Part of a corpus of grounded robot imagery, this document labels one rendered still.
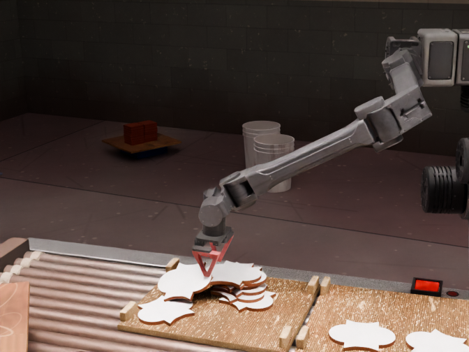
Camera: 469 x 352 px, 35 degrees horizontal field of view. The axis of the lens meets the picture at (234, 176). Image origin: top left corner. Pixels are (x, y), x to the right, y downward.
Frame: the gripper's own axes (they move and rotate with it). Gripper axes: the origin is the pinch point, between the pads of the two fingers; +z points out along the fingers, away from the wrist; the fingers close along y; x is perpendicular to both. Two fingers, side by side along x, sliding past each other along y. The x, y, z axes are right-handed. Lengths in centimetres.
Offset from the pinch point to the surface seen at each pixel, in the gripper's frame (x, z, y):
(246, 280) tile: 9.9, 0.7, 3.6
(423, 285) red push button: 52, 5, -18
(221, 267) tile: 1.8, 1.1, -1.8
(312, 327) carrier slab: 28.1, 6.0, 11.9
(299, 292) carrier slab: 21.8, 6.0, -4.8
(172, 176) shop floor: -144, 102, -361
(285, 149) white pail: -52, 65, -342
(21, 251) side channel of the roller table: -63, 11, -13
